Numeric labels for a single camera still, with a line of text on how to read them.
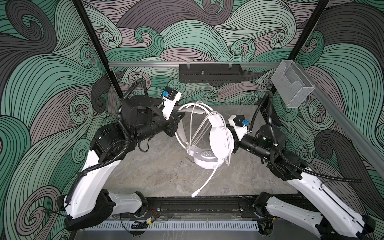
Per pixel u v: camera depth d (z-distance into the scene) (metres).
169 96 0.40
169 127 0.44
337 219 0.38
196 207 0.75
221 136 0.40
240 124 0.47
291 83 0.80
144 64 1.87
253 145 0.49
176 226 0.70
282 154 0.41
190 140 0.45
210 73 0.95
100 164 0.32
